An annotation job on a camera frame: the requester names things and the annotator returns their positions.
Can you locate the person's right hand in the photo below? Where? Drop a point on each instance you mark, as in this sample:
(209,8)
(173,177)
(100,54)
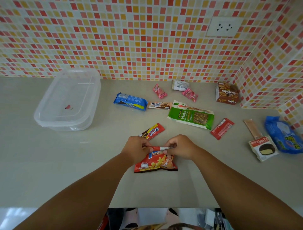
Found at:
(183,147)

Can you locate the person's left hand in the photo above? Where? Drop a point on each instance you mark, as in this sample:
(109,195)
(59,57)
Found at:
(135,149)

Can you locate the person's right thumb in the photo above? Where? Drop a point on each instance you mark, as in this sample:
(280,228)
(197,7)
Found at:
(168,150)

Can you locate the person's left thumb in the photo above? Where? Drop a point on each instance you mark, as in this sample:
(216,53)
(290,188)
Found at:
(148,149)

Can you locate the red potato chip packet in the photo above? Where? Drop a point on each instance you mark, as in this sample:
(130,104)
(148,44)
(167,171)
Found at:
(155,163)

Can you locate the person's right forearm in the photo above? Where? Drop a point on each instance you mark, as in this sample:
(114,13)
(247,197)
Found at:
(239,189)

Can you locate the person's left forearm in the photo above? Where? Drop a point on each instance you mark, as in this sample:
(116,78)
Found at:
(78,194)

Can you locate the red black sandwich cookie packet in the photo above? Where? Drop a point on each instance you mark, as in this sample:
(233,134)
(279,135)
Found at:
(152,132)

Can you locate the green nuts snack packet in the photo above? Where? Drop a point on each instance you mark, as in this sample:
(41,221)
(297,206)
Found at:
(191,115)

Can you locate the small cream wafer packet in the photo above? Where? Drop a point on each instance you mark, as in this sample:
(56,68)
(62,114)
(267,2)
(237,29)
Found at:
(159,105)

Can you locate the blue cookie roll packet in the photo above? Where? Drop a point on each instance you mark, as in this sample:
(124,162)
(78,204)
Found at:
(130,101)

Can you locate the small red wafer packet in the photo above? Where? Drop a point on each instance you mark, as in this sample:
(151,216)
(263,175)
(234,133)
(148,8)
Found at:
(222,128)

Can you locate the pink candy packet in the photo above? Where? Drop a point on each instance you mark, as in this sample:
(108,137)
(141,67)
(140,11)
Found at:
(190,94)
(159,91)

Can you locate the person's right foot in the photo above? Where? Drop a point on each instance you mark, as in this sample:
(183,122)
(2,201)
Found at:
(172,215)

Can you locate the person's foot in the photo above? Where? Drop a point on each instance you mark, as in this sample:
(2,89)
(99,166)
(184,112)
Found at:
(131,218)
(172,215)

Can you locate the small grey white sachet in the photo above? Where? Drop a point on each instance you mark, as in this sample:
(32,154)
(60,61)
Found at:
(180,85)

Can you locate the person's left foot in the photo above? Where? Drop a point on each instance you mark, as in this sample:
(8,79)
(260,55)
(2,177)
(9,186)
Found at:
(131,218)

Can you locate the brown biscuit box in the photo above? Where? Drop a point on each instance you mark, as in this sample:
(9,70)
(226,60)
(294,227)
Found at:
(227,93)

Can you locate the long beige stick packet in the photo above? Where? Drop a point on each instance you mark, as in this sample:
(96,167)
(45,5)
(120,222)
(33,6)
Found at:
(252,128)

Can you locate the small red binder clip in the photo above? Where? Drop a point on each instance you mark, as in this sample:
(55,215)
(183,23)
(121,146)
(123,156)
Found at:
(68,107)

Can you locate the clear plastic container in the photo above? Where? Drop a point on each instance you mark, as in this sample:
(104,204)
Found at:
(68,99)

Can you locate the white chocolate pie packet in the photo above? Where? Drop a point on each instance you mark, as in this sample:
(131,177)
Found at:
(263,148)

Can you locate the large blue cookie packet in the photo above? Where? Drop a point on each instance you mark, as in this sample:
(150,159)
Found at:
(283,134)

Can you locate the white wall socket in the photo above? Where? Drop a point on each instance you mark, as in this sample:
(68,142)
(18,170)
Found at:
(224,26)

